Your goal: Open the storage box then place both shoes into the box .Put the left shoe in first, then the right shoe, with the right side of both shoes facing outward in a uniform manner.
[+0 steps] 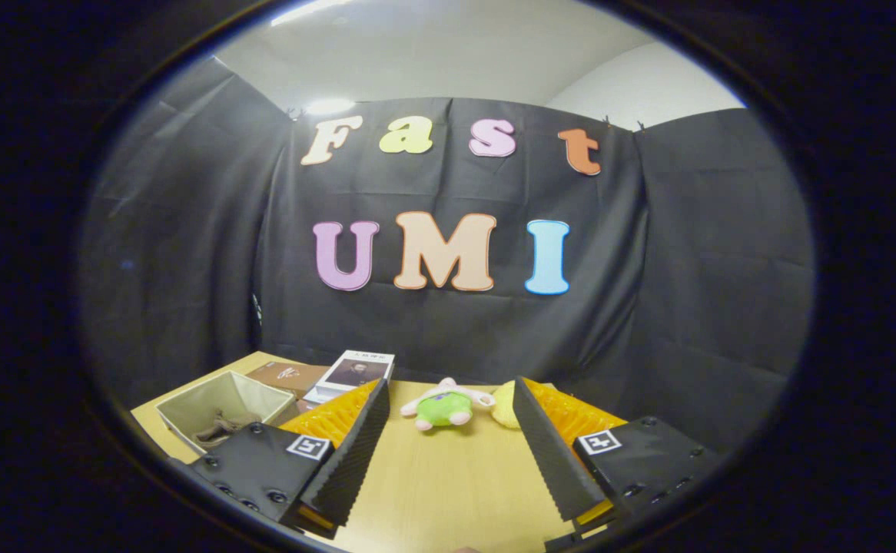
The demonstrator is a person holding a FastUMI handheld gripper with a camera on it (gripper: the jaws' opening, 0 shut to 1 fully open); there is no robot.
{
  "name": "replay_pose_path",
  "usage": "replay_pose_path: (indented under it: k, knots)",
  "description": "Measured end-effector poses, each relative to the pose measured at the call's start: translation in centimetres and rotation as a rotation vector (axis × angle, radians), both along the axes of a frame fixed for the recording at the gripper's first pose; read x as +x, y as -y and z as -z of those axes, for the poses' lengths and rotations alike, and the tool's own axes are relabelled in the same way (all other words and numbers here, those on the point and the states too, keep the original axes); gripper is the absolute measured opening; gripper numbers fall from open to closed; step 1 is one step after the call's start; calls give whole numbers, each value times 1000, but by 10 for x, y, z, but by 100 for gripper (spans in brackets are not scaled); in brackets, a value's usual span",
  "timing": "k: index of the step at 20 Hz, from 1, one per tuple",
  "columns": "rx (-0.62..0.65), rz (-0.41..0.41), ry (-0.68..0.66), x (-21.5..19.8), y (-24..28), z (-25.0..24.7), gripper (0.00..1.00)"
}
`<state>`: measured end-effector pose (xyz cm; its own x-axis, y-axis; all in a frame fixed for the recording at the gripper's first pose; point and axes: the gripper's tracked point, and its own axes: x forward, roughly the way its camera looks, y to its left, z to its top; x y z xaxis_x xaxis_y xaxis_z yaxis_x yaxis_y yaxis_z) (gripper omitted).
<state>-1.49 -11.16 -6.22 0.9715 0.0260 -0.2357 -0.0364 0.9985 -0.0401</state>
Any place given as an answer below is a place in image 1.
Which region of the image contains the grey fabric storage box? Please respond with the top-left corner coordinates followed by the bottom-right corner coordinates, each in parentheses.
top-left (156, 371), bottom-right (297, 455)

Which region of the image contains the yellow fluffy plush ball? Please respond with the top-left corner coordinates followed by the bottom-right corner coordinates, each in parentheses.
top-left (492, 380), bottom-right (529, 429)

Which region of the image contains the green and pink plush toy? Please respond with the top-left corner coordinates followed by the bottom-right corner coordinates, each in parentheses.
top-left (400, 376), bottom-right (496, 432)

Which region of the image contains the black backdrop cloth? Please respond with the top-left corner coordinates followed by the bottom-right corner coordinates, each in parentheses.
top-left (79, 58), bottom-right (816, 454)

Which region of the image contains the white book with dark photo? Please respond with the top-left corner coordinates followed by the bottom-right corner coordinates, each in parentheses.
top-left (317, 350), bottom-right (396, 391)

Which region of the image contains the brown book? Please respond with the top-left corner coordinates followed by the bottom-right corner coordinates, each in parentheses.
top-left (247, 361), bottom-right (331, 400)

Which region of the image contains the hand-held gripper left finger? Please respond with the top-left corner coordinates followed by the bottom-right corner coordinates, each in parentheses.
top-left (185, 379), bottom-right (392, 538)

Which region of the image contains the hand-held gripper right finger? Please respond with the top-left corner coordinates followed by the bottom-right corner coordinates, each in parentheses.
top-left (513, 376), bottom-right (723, 551)

